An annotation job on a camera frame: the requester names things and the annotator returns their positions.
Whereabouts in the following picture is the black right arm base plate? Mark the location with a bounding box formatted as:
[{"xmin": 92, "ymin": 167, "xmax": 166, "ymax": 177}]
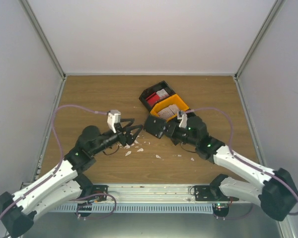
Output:
[{"xmin": 189, "ymin": 185, "xmax": 238, "ymax": 202}]

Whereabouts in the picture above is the black leather card holder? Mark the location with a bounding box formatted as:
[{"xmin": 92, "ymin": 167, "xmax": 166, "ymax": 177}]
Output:
[{"xmin": 144, "ymin": 114, "xmax": 176, "ymax": 139}]

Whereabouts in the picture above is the grey slotted cable duct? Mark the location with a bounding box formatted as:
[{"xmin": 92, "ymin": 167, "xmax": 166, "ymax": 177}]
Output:
[{"xmin": 27, "ymin": 203, "xmax": 214, "ymax": 214}]

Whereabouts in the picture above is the red white card stack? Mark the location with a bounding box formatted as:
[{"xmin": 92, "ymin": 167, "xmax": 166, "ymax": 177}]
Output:
[{"xmin": 146, "ymin": 89, "xmax": 169, "ymax": 107}]

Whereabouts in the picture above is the black card bin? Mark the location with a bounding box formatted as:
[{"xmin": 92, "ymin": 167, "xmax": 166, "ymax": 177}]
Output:
[
  {"xmin": 185, "ymin": 109, "xmax": 197, "ymax": 118},
  {"xmin": 139, "ymin": 81, "xmax": 175, "ymax": 112}
]

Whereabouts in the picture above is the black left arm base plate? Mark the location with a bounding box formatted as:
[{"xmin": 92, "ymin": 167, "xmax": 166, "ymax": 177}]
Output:
[{"xmin": 60, "ymin": 184, "xmax": 109, "ymax": 201}]

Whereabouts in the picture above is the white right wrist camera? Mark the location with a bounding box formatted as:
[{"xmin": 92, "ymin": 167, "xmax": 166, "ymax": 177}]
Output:
[{"xmin": 177, "ymin": 111, "xmax": 187, "ymax": 128}]

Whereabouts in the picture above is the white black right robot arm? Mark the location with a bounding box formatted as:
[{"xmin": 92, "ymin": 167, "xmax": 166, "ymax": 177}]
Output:
[{"xmin": 162, "ymin": 116, "xmax": 298, "ymax": 221}]

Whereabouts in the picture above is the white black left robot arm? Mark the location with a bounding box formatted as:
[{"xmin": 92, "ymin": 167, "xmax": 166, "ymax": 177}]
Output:
[{"xmin": 0, "ymin": 119, "xmax": 143, "ymax": 238}]

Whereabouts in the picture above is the black right card bin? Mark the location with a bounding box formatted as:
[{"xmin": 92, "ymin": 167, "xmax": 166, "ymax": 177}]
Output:
[{"xmin": 185, "ymin": 109, "xmax": 197, "ymax": 118}]

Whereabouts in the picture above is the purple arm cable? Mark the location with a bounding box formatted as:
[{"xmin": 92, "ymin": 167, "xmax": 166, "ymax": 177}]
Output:
[
  {"xmin": 181, "ymin": 107, "xmax": 298, "ymax": 215},
  {"xmin": 0, "ymin": 104, "xmax": 110, "ymax": 238}
]

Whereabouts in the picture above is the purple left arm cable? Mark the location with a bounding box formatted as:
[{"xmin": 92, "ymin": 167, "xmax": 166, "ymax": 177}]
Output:
[{"xmin": 0, "ymin": 104, "xmax": 110, "ymax": 238}]

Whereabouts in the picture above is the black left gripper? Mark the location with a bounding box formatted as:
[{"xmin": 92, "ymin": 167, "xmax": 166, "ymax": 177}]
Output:
[{"xmin": 92, "ymin": 119, "xmax": 144, "ymax": 155}]

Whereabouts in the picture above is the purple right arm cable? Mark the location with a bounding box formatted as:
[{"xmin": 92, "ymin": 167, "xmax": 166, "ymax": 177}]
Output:
[{"xmin": 181, "ymin": 107, "xmax": 298, "ymax": 215}]

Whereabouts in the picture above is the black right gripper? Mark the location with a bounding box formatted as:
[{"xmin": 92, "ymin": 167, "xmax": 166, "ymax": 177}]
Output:
[{"xmin": 159, "ymin": 122, "xmax": 198, "ymax": 147}]

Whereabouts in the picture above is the yellow middle card bin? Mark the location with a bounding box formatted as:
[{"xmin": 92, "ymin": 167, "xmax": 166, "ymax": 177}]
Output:
[{"xmin": 150, "ymin": 94, "xmax": 190, "ymax": 121}]

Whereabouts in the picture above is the aluminium mounting rail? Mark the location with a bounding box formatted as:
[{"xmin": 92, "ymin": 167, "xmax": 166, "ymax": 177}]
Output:
[{"xmin": 17, "ymin": 182, "xmax": 286, "ymax": 202}]

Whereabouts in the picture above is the black left card bin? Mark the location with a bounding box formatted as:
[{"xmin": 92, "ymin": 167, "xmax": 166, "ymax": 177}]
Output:
[{"xmin": 139, "ymin": 81, "xmax": 175, "ymax": 112}]

